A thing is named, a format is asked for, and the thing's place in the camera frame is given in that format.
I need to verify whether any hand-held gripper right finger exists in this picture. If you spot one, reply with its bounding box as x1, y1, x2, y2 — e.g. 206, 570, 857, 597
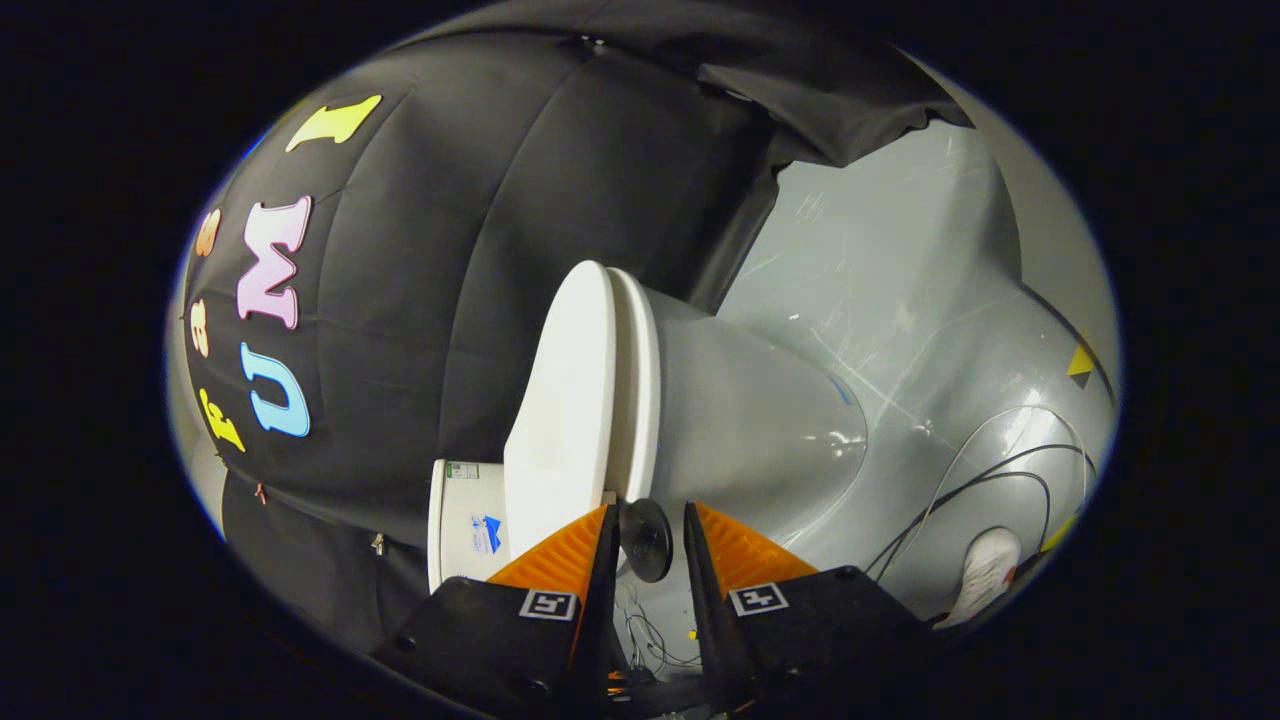
683, 502, 951, 716

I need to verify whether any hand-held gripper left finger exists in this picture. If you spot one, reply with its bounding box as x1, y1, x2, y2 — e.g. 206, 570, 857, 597
370, 503, 631, 716

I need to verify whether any round black lid tab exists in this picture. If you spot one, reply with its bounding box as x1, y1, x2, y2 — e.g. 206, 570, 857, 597
618, 498, 673, 584

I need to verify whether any white toilet tank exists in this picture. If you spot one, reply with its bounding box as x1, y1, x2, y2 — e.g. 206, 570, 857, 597
428, 459, 511, 596

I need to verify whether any person's white shoe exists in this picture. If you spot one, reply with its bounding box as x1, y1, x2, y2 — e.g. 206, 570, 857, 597
935, 527, 1023, 631

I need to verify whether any black backdrop cloth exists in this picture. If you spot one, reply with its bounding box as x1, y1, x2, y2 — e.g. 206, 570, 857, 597
180, 0, 1021, 661

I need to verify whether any thin white cable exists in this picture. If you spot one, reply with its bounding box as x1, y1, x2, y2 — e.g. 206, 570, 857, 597
905, 404, 1091, 561

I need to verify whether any thin black cable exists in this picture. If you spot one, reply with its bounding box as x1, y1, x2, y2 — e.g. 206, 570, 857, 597
865, 443, 1098, 583

